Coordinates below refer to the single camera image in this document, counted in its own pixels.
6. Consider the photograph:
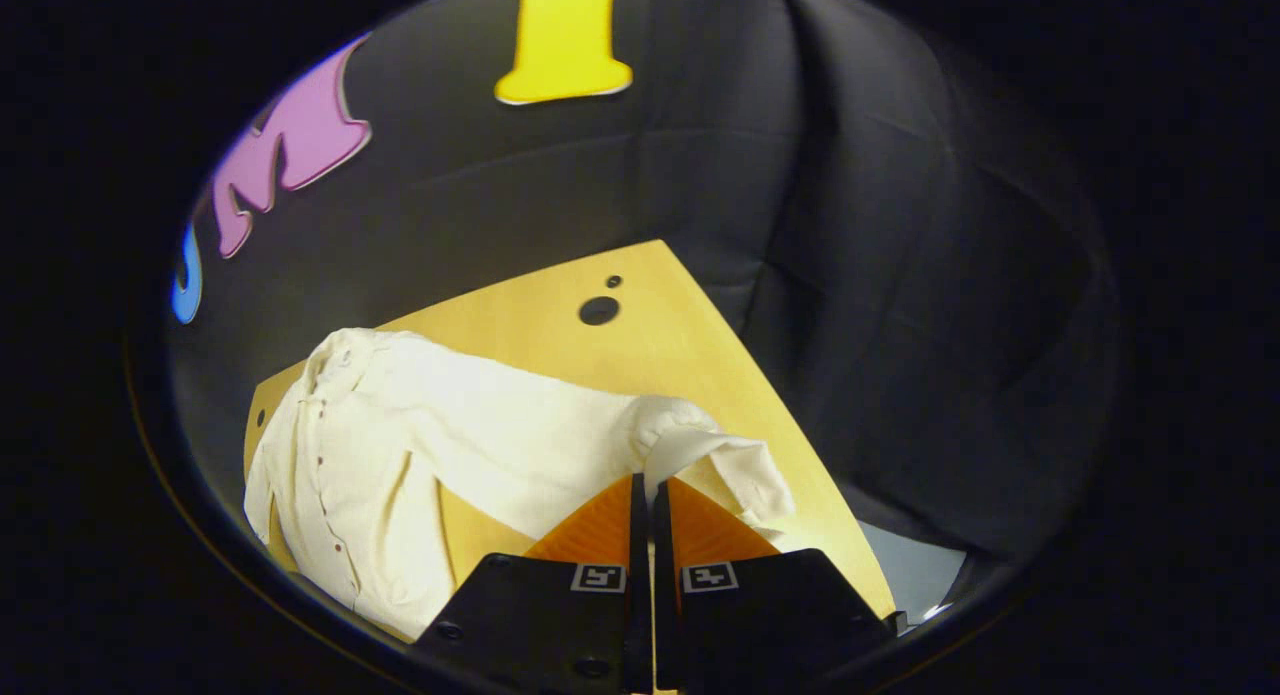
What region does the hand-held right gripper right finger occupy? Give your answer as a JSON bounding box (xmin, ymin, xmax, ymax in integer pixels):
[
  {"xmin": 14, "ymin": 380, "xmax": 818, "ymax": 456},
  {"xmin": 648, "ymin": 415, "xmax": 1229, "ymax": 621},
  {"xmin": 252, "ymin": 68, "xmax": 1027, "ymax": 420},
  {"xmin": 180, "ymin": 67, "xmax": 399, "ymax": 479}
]
[{"xmin": 652, "ymin": 477, "xmax": 896, "ymax": 693}]

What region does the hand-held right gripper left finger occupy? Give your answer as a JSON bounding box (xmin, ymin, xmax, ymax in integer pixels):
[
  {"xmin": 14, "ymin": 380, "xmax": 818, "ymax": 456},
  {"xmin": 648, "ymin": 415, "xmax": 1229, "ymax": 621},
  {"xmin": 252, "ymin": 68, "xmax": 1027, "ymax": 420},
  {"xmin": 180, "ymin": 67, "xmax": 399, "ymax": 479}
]
[{"xmin": 415, "ymin": 473, "xmax": 653, "ymax": 694}]

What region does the cream button-up shirt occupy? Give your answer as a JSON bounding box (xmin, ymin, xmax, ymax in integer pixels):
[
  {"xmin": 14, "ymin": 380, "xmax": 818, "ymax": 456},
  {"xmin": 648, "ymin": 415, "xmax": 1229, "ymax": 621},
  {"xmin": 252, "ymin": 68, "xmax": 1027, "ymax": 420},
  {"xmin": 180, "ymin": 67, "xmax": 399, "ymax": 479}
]
[{"xmin": 243, "ymin": 327, "xmax": 798, "ymax": 641}]

